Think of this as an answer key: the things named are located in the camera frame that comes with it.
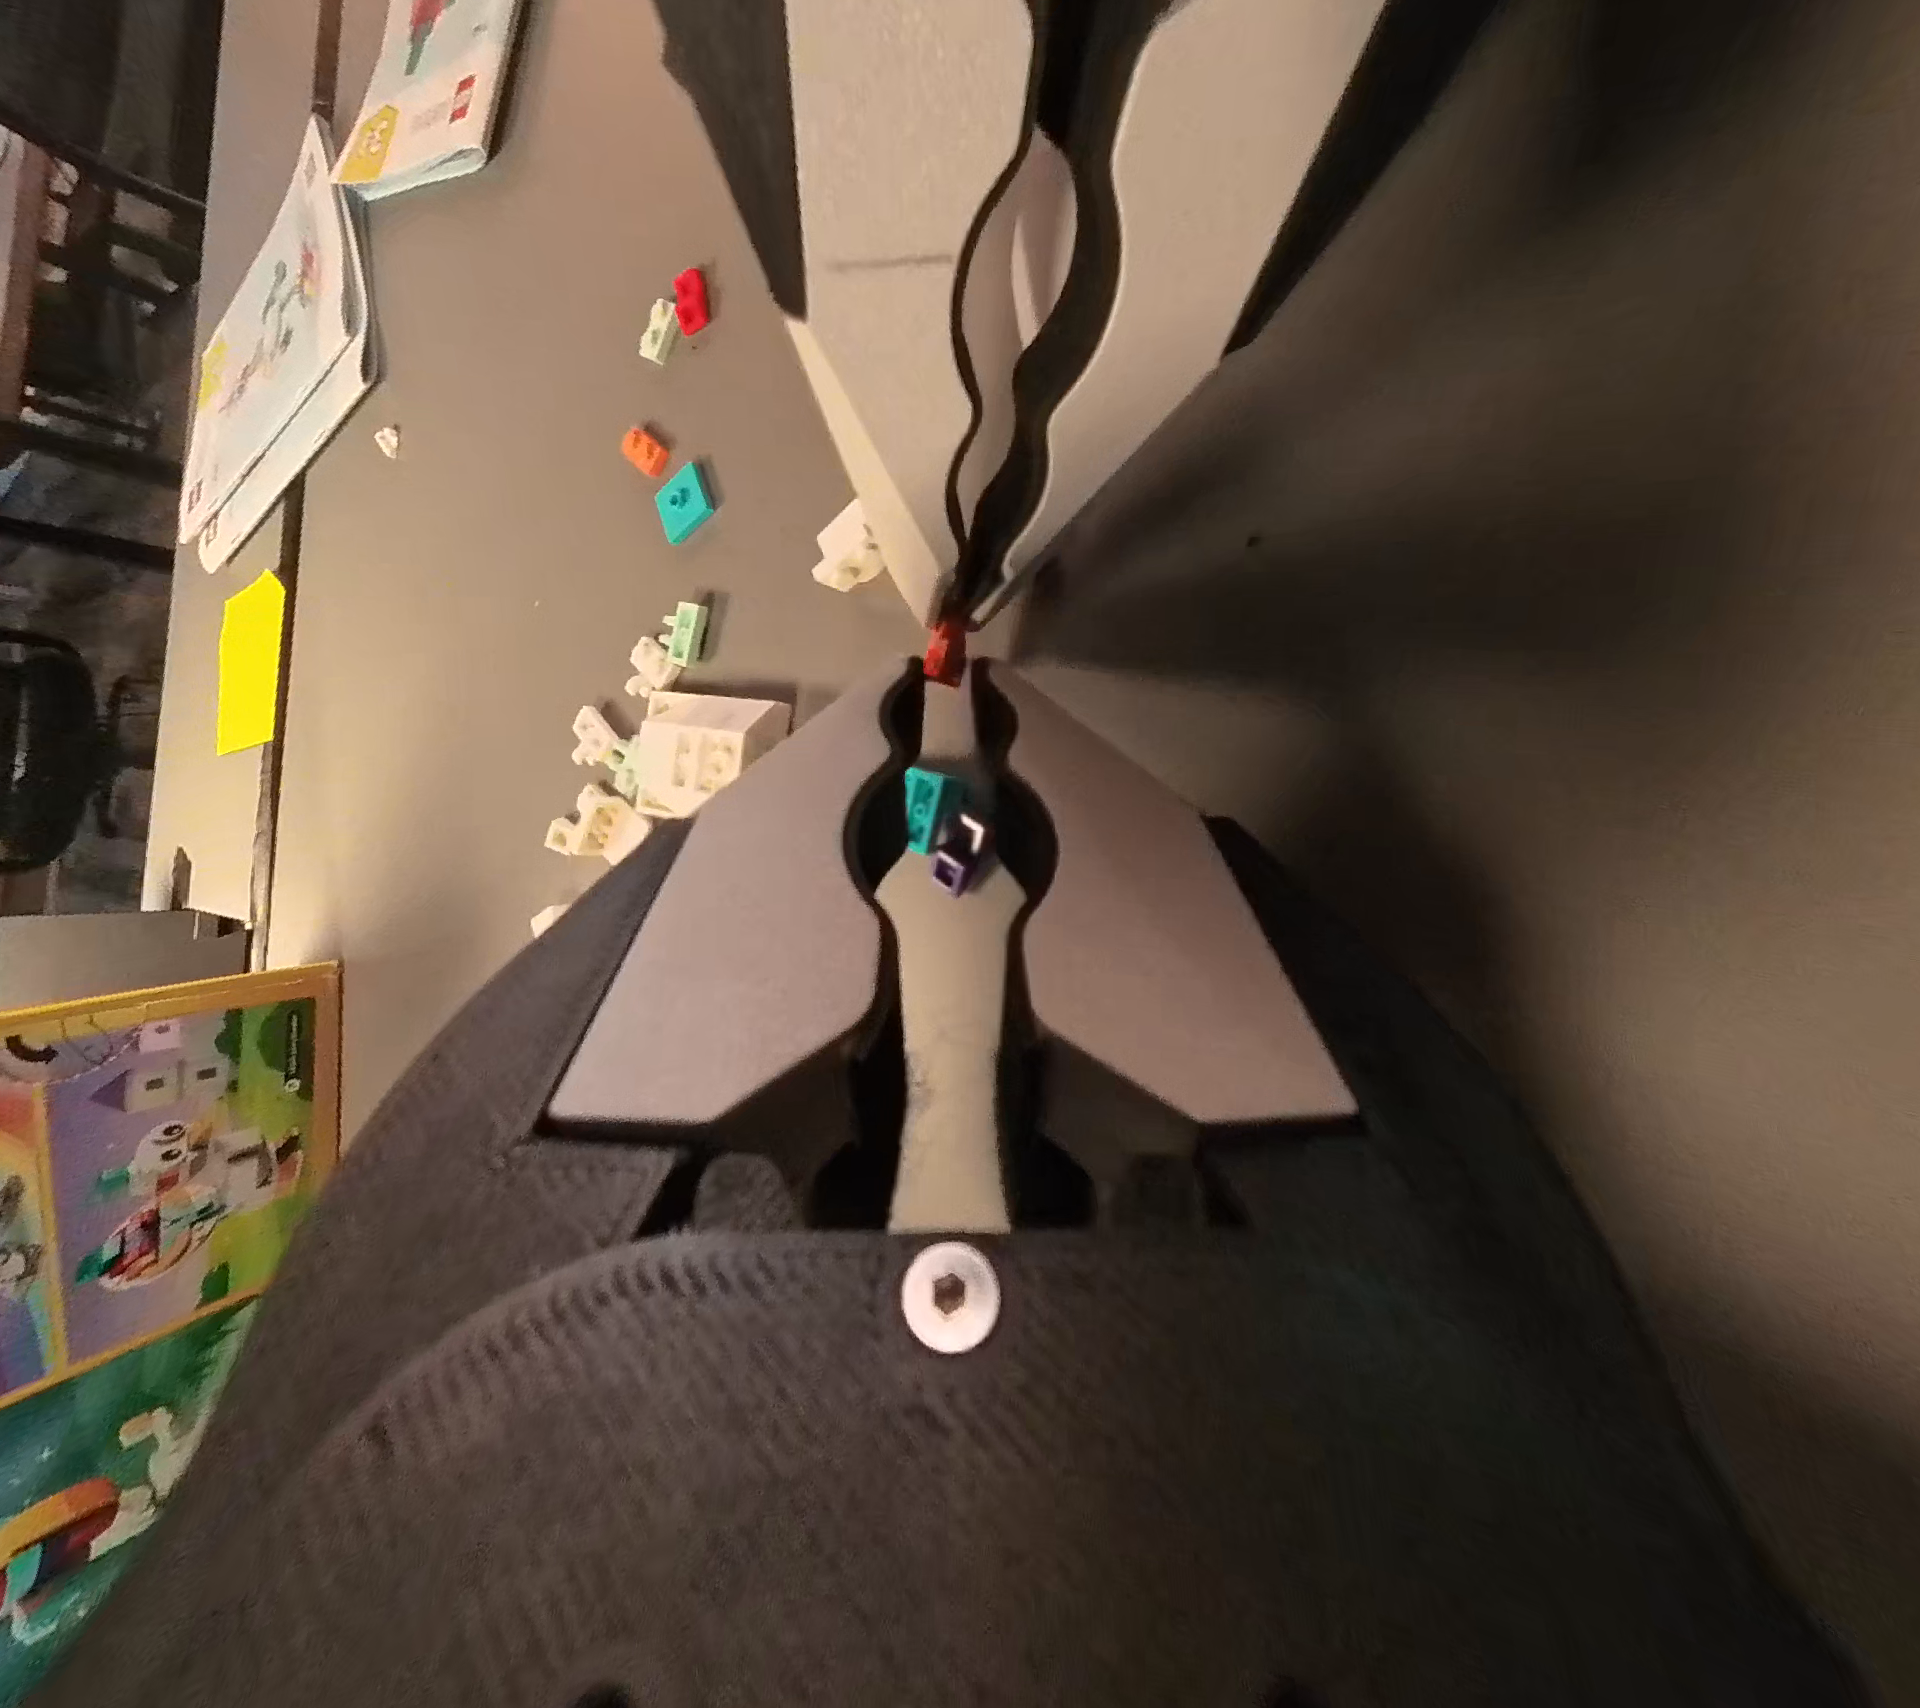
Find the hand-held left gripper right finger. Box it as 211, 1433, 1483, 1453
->
972, 662, 1364, 1132

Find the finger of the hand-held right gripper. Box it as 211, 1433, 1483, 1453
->
772, 0, 1044, 630
960, 0, 1401, 630

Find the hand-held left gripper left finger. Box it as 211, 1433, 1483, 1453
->
546, 662, 923, 1136

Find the pile of white lego pieces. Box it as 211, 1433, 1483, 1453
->
532, 633, 676, 939

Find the teal and purple lego assembly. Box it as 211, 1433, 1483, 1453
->
903, 762, 994, 902

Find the large white sloped lego brick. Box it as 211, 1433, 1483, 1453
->
624, 688, 796, 823

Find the lego set box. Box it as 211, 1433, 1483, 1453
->
0, 962, 344, 1689

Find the yellow sticky note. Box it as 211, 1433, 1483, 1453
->
217, 567, 289, 756

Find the grey desk panel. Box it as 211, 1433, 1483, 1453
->
0, 907, 258, 1013

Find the white bracket lego piece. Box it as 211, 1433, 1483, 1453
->
814, 499, 889, 594

